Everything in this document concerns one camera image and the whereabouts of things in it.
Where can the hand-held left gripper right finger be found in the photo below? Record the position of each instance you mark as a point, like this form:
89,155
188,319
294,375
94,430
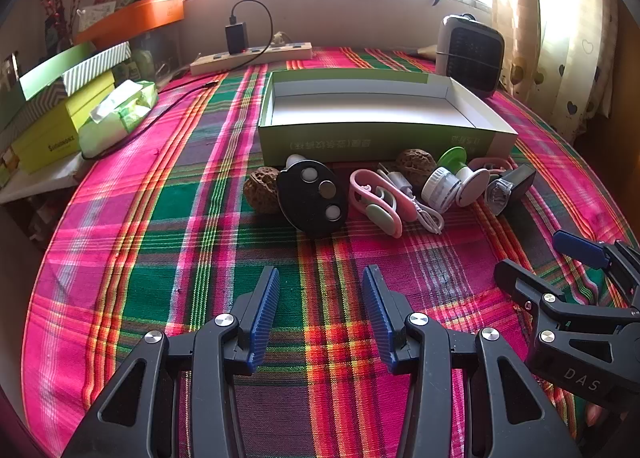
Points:
377,313

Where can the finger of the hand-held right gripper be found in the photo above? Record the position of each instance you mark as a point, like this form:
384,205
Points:
520,283
580,247

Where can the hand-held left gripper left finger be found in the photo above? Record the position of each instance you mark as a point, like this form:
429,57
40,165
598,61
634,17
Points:
265,313

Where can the black disc with round buttons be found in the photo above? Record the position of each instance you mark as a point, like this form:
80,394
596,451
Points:
310,210

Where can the brown walnut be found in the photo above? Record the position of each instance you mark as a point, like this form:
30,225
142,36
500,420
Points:
261,189
415,163

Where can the white mushroom-shaped object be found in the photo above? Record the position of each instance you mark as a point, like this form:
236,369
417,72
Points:
294,160

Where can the green cardboard box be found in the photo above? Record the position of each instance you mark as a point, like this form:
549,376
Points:
380,138

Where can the pink and green plaid tablecloth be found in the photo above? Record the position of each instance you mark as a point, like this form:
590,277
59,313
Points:
150,238

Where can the cream heart-print curtain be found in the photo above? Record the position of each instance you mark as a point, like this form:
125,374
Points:
560,38

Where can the small grey heater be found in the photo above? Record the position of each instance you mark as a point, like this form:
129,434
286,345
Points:
470,55

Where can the green tissue pack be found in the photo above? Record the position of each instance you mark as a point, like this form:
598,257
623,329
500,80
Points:
120,113

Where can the beige cone-shaped object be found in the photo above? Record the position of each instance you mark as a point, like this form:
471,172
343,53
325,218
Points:
425,51

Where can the beige power strip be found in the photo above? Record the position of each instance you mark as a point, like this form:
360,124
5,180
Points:
250,58

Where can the white board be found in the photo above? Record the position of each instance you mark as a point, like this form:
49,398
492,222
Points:
35,183

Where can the small brown figurine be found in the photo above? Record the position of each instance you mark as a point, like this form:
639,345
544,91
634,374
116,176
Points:
280,38

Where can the black charger adapter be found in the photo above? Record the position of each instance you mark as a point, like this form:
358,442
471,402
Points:
236,38

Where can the orange box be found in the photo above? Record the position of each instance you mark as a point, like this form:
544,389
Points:
135,18

